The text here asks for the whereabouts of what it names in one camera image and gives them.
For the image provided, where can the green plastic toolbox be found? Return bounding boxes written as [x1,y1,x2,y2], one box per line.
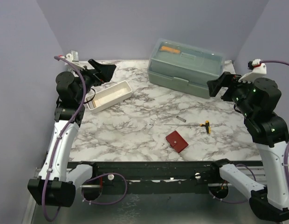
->
[147,39,225,99]

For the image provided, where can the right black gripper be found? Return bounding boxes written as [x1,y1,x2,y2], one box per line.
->
[207,70,257,118]

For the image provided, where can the white rectangular plastic tray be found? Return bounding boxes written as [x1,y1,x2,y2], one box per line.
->
[85,81,132,113]

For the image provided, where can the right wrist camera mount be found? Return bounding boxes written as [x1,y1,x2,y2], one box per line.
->
[239,59,267,83]

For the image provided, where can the orange handled tool in toolbox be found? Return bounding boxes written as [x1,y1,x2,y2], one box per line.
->
[159,46,181,54]

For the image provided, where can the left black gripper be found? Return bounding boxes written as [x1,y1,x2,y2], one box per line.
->
[73,59,116,103]

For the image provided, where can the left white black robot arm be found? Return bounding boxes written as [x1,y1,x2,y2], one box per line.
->
[28,59,116,207]

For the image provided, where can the red leather card holder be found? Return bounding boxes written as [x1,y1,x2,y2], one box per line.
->
[165,131,188,153]

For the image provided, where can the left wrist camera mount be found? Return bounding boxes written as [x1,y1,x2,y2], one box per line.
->
[62,50,85,70]

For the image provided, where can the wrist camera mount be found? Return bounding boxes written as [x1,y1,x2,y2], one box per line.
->
[62,50,85,70]
[239,59,267,83]

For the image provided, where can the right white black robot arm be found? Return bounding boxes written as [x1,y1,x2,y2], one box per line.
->
[207,72,289,224]

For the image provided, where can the yellow black handled screwdriver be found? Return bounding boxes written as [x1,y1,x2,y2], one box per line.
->
[165,120,211,134]

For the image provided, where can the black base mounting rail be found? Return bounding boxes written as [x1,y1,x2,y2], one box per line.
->
[86,161,223,195]

